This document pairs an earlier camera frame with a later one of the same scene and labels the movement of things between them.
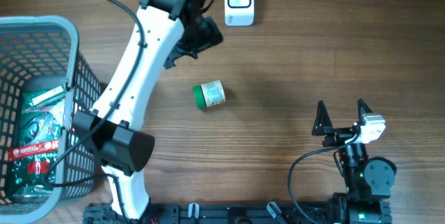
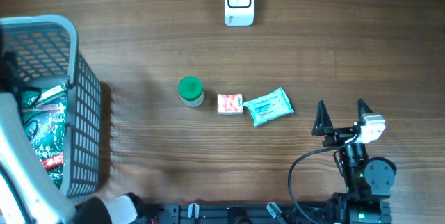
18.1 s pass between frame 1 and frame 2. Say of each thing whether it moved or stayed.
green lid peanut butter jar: moved
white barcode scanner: stayed
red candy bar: moved
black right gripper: stayed
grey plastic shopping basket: stayed
